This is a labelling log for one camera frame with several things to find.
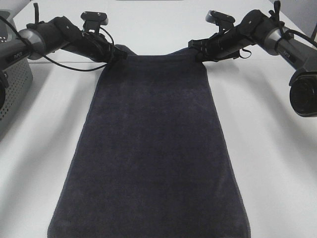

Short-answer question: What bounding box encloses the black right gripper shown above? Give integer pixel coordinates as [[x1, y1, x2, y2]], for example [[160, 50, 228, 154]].
[[188, 27, 255, 62]]

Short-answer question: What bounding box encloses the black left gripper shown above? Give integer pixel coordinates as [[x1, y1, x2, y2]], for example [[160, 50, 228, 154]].
[[64, 31, 128, 63]]

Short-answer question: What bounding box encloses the dark navy towel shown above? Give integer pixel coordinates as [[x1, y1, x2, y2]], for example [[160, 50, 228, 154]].
[[47, 48, 251, 238]]

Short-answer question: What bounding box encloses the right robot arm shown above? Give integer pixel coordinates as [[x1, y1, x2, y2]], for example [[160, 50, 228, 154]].
[[188, 9, 317, 118]]

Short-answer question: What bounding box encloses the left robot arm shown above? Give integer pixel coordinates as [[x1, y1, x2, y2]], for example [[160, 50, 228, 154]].
[[0, 11, 127, 106]]

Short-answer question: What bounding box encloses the grey perforated basket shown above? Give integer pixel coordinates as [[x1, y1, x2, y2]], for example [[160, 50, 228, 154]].
[[0, 9, 33, 137]]

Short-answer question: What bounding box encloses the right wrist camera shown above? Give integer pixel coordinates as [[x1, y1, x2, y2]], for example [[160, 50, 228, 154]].
[[206, 10, 235, 32]]

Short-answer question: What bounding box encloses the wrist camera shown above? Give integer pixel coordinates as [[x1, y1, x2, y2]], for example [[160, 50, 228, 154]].
[[81, 11, 108, 34], [206, 10, 235, 32]]

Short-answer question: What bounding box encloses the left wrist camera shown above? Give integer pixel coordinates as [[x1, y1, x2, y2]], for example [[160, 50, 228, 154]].
[[81, 11, 108, 34]]

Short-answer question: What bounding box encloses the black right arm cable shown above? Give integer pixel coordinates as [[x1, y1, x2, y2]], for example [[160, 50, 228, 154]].
[[268, 1, 317, 49]]

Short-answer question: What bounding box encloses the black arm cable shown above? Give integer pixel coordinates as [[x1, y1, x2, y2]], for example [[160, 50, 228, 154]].
[[0, 16, 116, 72], [268, 1, 317, 49]]

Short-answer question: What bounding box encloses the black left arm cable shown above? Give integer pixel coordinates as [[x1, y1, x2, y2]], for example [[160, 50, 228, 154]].
[[0, 16, 116, 72]]

